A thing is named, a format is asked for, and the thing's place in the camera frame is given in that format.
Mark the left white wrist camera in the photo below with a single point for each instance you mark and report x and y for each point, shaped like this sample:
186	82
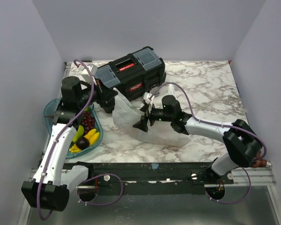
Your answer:
87	74

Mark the yellow fake banana bunch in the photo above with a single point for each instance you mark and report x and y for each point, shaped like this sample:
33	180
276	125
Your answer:
93	137

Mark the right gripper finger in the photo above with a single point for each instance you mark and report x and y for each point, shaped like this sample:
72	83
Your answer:
145	108
142	124

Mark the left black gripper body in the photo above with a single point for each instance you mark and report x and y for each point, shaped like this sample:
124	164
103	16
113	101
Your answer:
99	94

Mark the white plastic bag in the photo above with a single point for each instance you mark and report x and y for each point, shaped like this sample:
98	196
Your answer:
125	115

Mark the fake red grape bunch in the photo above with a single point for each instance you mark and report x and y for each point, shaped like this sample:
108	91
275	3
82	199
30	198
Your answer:
88	122

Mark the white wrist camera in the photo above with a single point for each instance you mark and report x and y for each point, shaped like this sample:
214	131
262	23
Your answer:
148	99
87	74

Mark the black metal base rail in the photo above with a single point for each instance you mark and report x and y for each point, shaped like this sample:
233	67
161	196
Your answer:
149	178

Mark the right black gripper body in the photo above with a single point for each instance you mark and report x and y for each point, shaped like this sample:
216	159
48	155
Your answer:
156	115

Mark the brown pipe fitting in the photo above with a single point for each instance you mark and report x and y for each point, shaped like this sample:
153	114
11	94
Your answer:
261	163

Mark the black plastic toolbox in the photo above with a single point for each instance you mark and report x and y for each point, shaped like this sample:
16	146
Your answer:
134	73

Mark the teal plastic fruit bowl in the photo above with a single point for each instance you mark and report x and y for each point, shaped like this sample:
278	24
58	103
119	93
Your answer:
49	111

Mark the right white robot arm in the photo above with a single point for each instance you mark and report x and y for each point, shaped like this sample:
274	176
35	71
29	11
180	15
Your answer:
239	139

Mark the green fake pear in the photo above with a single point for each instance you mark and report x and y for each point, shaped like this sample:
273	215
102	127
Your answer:
79	133

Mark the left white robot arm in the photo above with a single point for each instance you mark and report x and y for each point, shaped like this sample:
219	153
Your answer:
49	188

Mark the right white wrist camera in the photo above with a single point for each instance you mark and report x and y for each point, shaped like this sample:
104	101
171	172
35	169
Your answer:
148	99

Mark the dark fake plum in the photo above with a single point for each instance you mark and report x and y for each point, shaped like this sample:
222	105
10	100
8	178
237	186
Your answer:
82	143

